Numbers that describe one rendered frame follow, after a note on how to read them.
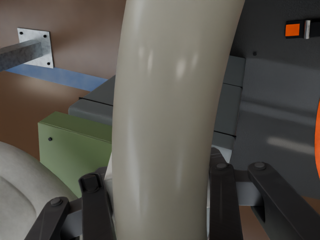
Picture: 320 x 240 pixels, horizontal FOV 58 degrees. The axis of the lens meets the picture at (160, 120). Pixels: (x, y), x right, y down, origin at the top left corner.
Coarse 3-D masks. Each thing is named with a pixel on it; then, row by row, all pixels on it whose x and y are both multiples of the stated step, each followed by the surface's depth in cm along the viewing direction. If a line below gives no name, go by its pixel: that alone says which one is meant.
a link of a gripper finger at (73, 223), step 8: (104, 168) 19; (104, 176) 18; (104, 184) 17; (80, 200) 16; (72, 208) 15; (80, 208) 15; (72, 216) 15; (80, 216) 15; (64, 224) 15; (72, 224) 15; (80, 224) 15; (64, 232) 15; (72, 232) 15; (80, 232) 15
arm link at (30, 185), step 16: (0, 144) 52; (0, 160) 48; (16, 160) 50; (32, 160) 53; (0, 176) 47; (16, 176) 48; (32, 176) 50; (48, 176) 52; (0, 192) 45; (16, 192) 46; (32, 192) 48; (48, 192) 50; (64, 192) 52; (0, 208) 44; (16, 208) 45; (32, 208) 47; (0, 224) 43; (16, 224) 44; (32, 224) 46
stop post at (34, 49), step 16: (32, 32) 155; (48, 32) 152; (0, 48) 140; (16, 48) 142; (32, 48) 151; (48, 48) 156; (0, 64) 133; (16, 64) 142; (32, 64) 164; (48, 64) 160
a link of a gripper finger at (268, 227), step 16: (256, 176) 14; (272, 176) 14; (272, 192) 12; (288, 192) 12; (256, 208) 15; (272, 208) 12; (288, 208) 11; (304, 208) 11; (272, 224) 12; (288, 224) 11; (304, 224) 10
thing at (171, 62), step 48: (144, 0) 7; (192, 0) 6; (240, 0) 7; (144, 48) 7; (192, 48) 7; (144, 96) 7; (192, 96) 7; (144, 144) 7; (192, 144) 7; (144, 192) 8; (192, 192) 8
